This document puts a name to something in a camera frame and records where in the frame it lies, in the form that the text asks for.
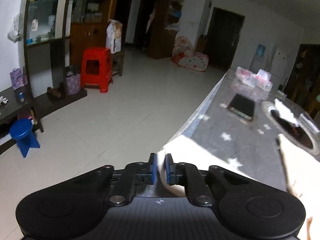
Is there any white cloth garment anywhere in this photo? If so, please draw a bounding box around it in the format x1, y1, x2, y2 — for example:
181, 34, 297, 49
157, 134, 319, 239

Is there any red plastic stool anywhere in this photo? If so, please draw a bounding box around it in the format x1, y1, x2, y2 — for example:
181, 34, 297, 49
80, 47, 113, 93

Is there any purple patterned bag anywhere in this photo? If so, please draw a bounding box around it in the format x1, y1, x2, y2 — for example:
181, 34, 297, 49
66, 71, 81, 95

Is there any floral bedding bundle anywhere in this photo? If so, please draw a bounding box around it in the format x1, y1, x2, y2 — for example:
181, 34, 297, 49
171, 36, 209, 72

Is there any small pink tissue pack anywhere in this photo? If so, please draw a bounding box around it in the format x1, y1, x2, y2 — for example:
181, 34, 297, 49
235, 66, 257, 87

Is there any white paper tissue sheet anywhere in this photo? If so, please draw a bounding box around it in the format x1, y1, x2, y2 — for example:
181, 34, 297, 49
274, 98, 299, 127

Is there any pink tissue box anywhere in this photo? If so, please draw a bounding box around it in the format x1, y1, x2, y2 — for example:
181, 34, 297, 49
254, 69, 273, 92

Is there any round black induction cooktop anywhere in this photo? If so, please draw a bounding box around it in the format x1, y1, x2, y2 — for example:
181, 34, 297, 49
261, 101, 319, 157

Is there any water dispenser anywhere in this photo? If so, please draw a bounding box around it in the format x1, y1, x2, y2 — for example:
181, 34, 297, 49
249, 44, 266, 73

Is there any white printed sack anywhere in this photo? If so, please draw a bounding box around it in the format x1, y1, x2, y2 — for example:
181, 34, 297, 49
106, 20, 123, 54

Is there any blue plastic stool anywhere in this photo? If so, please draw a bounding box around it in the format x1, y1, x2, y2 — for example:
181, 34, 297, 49
9, 118, 40, 158

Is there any white remote control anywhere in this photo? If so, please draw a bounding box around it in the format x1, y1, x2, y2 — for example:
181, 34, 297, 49
298, 113, 319, 134

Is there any white refrigerator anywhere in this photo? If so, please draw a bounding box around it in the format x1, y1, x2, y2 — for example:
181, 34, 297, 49
269, 43, 293, 89

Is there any wooden display cabinet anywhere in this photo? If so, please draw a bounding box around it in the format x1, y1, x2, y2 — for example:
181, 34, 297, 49
69, 0, 184, 64

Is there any glass shelf cabinet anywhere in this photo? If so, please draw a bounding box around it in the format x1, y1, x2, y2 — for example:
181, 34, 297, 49
23, 0, 71, 47

